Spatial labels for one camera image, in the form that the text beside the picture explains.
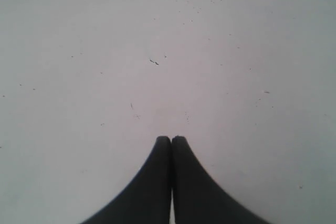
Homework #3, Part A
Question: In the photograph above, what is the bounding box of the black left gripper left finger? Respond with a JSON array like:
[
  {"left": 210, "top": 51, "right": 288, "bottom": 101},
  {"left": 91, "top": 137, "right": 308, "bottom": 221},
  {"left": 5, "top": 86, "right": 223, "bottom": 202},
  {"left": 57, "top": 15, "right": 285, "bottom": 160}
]
[{"left": 84, "top": 136, "right": 172, "bottom": 224}]

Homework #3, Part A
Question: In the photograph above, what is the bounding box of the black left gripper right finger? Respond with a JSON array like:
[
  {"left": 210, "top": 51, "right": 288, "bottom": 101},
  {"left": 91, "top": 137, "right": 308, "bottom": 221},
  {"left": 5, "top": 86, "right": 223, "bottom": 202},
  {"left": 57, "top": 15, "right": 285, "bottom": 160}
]
[{"left": 172, "top": 136, "right": 267, "bottom": 223}]

